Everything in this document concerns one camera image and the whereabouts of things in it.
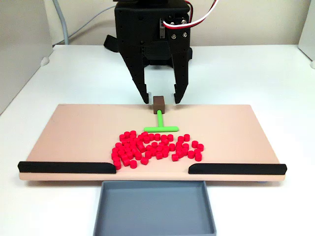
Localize beige board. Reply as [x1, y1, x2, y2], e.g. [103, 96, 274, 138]
[18, 103, 287, 184]

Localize black edge rail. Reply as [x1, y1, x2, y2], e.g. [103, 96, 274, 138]
[188, 162, 288, 176]
[17, 161, 117, 175]

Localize grey tray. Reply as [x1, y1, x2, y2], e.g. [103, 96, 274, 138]
[93, 180, 218, 236]

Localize green T tool brown handle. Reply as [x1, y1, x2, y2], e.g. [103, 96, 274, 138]
[143, 95, 179, 133]

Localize thick grey hose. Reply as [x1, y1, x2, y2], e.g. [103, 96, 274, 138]
[52, 0, 70, 46]

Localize thin grey cable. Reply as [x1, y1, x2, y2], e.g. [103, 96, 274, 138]
[67, 5, 116, 41]

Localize black clamp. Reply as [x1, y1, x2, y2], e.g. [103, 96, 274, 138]
[103, 34, 120, 54]

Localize beige partition panel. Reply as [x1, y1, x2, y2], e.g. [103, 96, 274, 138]
[0, 0, 54, 116]

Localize white red servo cable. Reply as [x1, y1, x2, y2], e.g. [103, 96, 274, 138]
[162, 0, 220, 30]

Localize white partition panel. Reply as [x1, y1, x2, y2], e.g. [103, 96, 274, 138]
[297, 0, 315, 62]

